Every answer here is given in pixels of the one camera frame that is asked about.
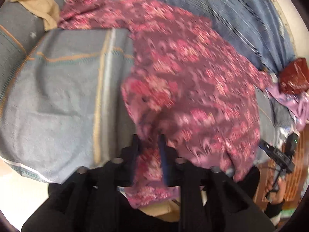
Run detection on lilac patterned cloth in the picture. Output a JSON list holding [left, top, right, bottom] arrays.
[[267, 84, 308, 131]]

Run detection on blue plaid quilt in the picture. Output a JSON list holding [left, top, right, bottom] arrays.
[[159, 0, 295, 74]]

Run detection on pink floral garment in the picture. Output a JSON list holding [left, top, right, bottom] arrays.
[[58, 0, 272, 208]]

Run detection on right hand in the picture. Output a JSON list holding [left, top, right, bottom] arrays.
[[265, 176, 287, 205]]

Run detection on grey patterned bed sheet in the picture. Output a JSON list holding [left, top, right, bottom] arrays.
[[1, 0, 135, 183]]

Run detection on beige cloth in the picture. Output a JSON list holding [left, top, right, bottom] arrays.
[[8, 0, 60, 32]]

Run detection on red plastic bag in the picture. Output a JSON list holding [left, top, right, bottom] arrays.
[[279, 58, 308, 95]]

